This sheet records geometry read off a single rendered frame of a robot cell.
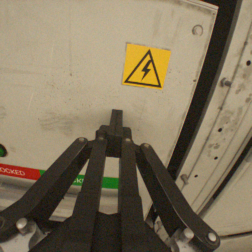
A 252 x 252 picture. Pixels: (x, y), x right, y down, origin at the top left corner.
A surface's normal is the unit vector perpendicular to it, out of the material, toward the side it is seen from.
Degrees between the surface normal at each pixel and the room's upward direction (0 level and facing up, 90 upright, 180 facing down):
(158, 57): 90
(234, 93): 90
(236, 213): 90
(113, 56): 90
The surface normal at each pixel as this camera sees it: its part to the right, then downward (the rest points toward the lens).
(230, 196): 0.03, 0.48
